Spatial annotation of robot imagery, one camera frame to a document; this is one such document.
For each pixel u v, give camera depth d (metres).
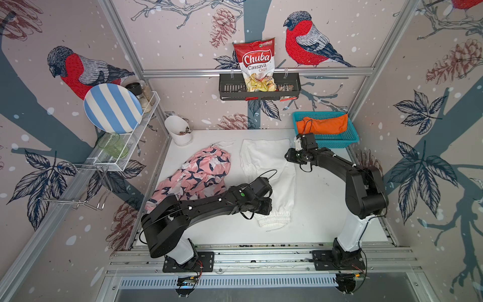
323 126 1.14
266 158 1.06
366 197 0.50
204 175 0.96
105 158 0.67
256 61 0.80
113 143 0.70
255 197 0.63
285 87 0.90
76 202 0.52
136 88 0.79
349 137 1.10
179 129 1.12
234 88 0.94
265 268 0.73
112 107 0.73
